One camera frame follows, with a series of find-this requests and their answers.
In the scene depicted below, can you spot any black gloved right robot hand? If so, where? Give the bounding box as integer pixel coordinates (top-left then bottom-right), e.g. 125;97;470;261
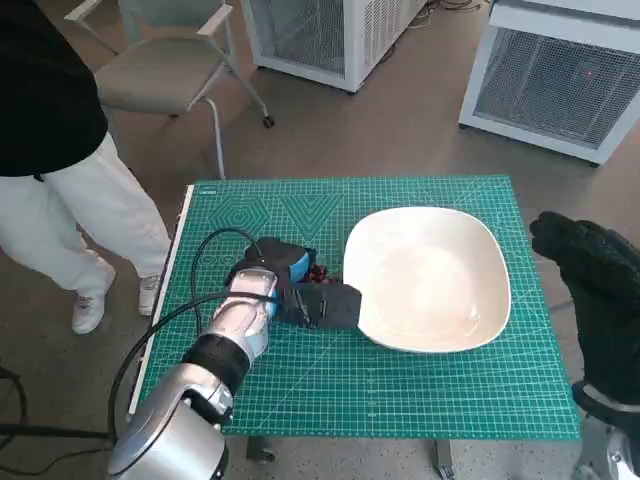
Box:
528;210;640;402

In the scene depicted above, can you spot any black left robot hand, blue tape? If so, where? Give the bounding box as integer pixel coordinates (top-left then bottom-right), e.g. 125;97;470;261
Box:
239;237;318;290

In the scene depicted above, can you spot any red toy grape bunch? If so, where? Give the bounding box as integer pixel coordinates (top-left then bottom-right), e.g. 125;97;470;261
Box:
305;263;335;287

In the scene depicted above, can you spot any white square plate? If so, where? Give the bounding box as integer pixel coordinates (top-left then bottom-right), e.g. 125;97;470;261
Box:
343;207;512;354

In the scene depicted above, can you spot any green cutting mat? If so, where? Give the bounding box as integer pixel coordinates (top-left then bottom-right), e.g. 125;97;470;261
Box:
130;174;582;442

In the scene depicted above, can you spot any white mesh-front cabinet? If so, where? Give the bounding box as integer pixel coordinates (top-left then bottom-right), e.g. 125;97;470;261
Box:
458;0;640;168
239;0;431;93

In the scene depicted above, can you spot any person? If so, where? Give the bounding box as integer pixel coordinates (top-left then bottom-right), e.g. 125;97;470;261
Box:
0;0;174;336

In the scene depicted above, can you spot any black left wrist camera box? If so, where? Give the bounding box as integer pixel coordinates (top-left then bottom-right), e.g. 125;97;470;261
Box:
277;282;363;331

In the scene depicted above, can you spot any thin black looped arm cable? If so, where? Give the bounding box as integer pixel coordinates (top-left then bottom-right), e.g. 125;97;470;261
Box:
189;227;266;346

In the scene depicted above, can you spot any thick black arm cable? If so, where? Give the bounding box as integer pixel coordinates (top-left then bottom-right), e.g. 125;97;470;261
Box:
107;293;277;451

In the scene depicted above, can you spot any metal table leg bracket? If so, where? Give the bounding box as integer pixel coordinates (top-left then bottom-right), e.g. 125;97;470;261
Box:
246;434;277;464
432;438;457;480

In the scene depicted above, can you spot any grey chair with white frame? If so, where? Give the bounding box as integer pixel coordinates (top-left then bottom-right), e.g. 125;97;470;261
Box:
64;0;278;180

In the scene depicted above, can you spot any straight black floor cable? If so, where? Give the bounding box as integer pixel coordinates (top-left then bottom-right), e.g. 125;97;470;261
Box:
0;423;112;441

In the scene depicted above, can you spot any curved black floor cable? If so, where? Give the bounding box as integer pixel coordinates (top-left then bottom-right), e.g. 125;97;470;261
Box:
0;367;29;429

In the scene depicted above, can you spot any tangled floor cable bundle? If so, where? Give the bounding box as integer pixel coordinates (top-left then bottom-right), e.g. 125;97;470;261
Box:
417;0;494;29

